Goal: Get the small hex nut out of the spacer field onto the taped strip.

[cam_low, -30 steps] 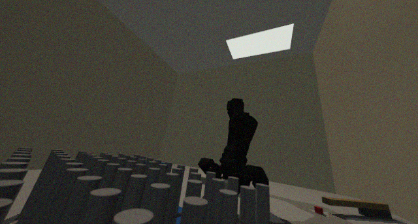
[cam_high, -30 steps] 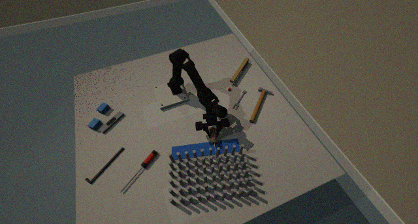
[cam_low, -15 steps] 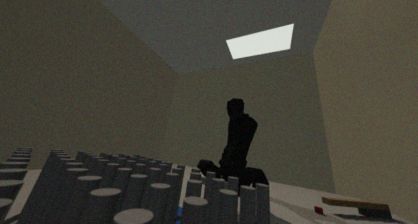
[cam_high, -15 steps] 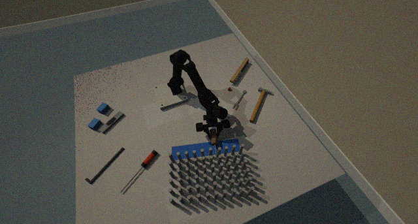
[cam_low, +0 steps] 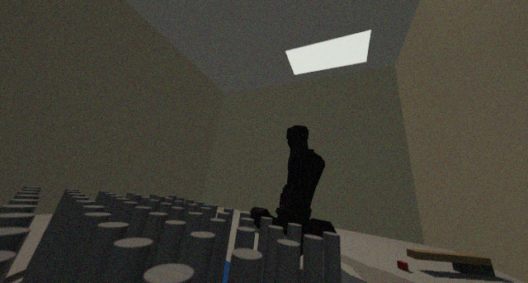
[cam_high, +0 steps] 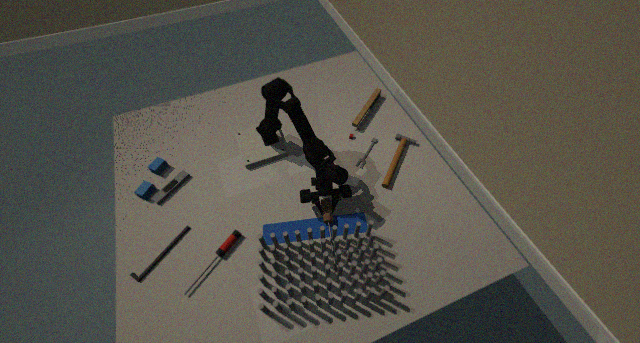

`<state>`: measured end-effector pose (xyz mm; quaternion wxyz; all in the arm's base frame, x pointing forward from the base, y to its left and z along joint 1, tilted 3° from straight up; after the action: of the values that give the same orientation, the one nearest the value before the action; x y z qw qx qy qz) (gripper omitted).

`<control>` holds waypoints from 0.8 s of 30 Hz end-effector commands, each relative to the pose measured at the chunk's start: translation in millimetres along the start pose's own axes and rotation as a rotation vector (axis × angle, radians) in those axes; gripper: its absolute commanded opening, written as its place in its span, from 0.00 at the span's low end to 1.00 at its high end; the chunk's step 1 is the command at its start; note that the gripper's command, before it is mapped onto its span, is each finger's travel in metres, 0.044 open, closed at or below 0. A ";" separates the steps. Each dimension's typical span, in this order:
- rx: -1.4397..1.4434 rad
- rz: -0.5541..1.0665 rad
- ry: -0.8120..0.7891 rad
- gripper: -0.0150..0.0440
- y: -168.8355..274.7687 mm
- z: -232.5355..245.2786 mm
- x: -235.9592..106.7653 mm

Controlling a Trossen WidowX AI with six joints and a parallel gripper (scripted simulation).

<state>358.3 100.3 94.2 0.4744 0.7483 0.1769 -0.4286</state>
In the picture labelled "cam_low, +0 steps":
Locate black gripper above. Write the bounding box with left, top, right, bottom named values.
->
left=250, top=189, right=337, bottom=256

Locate blue flat strip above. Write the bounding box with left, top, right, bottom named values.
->
left=223, top=261, right=230, bottom=283

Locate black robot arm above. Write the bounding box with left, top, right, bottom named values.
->
left=279, top=125, right=325, bottom=208

